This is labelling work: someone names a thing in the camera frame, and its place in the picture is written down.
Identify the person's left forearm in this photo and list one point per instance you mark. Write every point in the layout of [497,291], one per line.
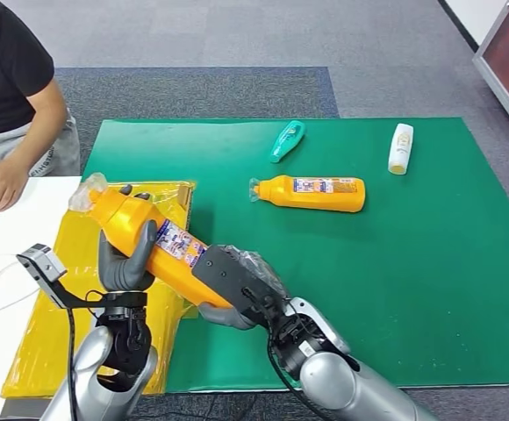
[35,139]

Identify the person's left hand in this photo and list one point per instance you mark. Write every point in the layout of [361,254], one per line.
[0,186]

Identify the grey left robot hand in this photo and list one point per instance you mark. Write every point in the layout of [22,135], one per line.
[125,273]

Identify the white bottle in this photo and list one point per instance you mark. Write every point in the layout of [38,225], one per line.
[400,148]

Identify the person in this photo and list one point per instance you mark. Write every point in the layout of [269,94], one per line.
[8,64]

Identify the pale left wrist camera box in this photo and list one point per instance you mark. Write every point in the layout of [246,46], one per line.
[42,264]

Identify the green table mat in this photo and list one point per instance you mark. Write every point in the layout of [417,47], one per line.
[412,261]

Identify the orange bottle with clear cap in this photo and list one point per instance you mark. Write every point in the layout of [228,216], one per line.
[316,194]
[122,218]

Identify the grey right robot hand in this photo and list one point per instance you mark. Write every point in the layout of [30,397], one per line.
[226,318]

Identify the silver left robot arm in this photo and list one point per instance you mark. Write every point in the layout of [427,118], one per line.
[92,378]

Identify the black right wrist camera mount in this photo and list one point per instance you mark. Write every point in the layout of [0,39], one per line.
[232,279]

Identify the yellow plastic film sheet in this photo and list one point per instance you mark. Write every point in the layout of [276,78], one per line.
[39,348]

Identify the teal green bottle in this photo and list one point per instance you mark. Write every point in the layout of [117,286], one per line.
[287,140]

